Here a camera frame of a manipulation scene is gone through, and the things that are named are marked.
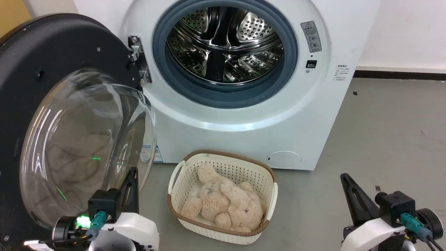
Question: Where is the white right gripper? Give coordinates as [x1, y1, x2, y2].
[340, 173, 406, 251]

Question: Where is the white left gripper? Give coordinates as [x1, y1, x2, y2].
[89, 167, 160, 251]

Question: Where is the white front-load washing machine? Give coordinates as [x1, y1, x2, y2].
[73, 0, 382, 171]

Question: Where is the metal door hinge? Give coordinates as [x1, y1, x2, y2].
[128, 36, 153, 84]

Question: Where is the washer door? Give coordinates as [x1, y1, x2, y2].
[0, 13, 157, 251]

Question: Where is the blue energy sticker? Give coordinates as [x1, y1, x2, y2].
[141, 145, 163, 163]

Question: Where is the round white filter cover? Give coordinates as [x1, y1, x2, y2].
[267, 151, 302, 169]

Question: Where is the beige plush teddy bear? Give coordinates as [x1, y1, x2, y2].
[180, 163, 264, 233]

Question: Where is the cream laundry basket brown rim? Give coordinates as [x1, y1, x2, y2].
[167, 150, 278, 245]

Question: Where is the small printed text label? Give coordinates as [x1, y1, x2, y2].
[333, 64, 350, 81]

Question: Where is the grey warning label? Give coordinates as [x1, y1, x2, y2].
[300, 21, 323, 53]

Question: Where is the stainless steel drum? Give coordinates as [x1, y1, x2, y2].
[167, 6, 284, 84]

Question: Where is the yellow wooden panel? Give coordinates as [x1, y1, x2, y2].
[0, 0, 32, 39]

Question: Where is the teal left connector cable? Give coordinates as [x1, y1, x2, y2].
[85, 211, 107, 239]

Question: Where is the teal connector cable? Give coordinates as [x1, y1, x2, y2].
[401, 213, 446, 251]
[85, 211, 107, 239]

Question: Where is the teal right connector cable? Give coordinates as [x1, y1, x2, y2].
[401, 213, 446, 251]

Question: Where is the black wall baseboard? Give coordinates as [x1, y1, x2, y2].
[353, 70, 446, 81]

